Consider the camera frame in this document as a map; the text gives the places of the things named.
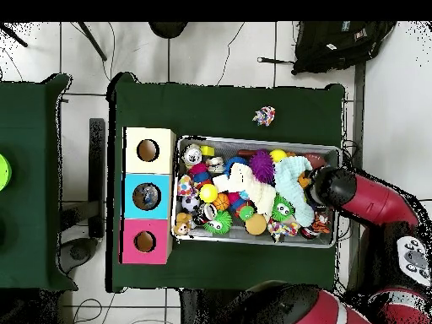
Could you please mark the cream knitted cloth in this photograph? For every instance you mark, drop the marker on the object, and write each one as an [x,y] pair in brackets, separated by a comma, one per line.
[246,183]

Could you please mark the purple spiky ball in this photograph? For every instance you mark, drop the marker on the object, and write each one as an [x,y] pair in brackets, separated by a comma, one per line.
[262,166]

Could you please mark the mint green knitted cloth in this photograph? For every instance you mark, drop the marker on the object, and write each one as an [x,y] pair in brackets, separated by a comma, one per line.
[290,179]

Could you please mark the colourful patchwork cloth scrap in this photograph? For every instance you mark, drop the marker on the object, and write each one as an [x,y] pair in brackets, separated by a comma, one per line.
[264,116]

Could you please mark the colourful polka dot cloth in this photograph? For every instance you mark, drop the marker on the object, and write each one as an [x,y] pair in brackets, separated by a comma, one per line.
[282,229]

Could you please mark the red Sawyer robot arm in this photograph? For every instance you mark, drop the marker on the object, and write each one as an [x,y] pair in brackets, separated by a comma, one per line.
[371,199]

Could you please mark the wooden box with three holes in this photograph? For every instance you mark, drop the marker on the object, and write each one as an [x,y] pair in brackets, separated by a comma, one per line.
[164,202]

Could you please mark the clear mesh bin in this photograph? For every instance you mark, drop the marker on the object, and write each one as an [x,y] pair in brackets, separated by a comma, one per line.
[202,237]

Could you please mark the small orange basketball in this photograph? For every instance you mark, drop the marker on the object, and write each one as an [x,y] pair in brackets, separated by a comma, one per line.
[221,201]

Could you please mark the dark green table cloth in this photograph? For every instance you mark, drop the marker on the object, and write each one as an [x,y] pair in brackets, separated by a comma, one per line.
[223,101]
[34,169]

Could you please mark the small brown football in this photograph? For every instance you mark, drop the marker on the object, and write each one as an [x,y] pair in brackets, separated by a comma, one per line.
[316,159]

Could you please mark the black backpack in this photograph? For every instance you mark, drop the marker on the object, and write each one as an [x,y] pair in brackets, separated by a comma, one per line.
[337,47]

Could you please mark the green round object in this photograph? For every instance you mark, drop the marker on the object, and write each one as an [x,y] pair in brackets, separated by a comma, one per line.
[4,171]

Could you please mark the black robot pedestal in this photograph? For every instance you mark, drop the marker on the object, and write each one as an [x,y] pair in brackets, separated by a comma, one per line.
[202,310]

